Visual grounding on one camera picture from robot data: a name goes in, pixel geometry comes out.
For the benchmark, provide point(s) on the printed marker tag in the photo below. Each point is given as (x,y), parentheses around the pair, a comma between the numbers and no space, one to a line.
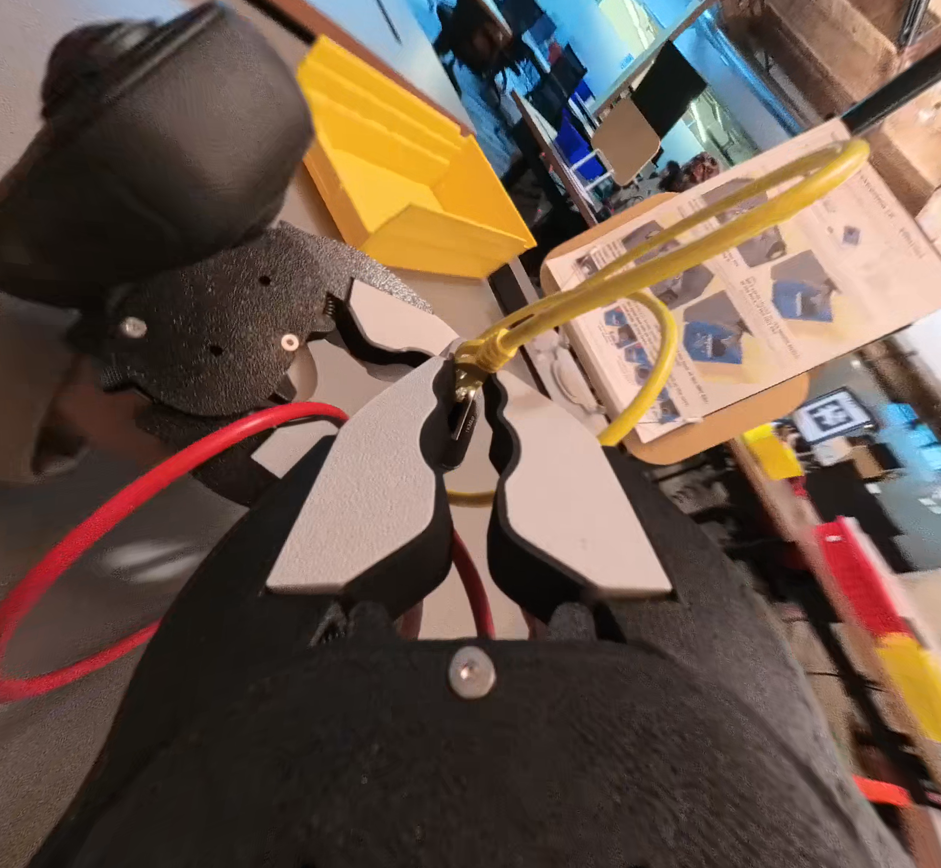
(834,416)

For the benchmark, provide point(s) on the red plastic bin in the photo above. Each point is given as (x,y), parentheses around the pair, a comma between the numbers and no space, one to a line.
(853,574)

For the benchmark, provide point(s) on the person's left hand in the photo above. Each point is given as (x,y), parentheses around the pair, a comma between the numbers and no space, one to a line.
(66,427)

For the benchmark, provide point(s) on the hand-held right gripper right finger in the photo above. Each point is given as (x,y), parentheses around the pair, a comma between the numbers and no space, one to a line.
(573,523)

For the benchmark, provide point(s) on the black ethernet splitter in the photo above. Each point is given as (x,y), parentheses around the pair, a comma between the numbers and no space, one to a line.
(463,427)

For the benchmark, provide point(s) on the printed instruction sheet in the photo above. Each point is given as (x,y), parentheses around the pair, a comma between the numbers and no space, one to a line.
(809,258)

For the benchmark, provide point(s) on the instruction sheet on clipboard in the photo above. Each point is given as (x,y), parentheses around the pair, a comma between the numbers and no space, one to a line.
(698,448)

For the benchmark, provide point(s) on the computer monitor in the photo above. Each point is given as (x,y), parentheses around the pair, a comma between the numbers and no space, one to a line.
(669,85)

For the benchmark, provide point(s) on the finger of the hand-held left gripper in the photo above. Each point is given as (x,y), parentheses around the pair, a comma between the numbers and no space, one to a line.
(290,450)
(397,320)

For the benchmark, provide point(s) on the yellow plastic bin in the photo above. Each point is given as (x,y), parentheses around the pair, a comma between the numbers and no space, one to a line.
(412,185)
(915,684)

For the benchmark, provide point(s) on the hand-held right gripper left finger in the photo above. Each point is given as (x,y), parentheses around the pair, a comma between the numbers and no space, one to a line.
(367,500)

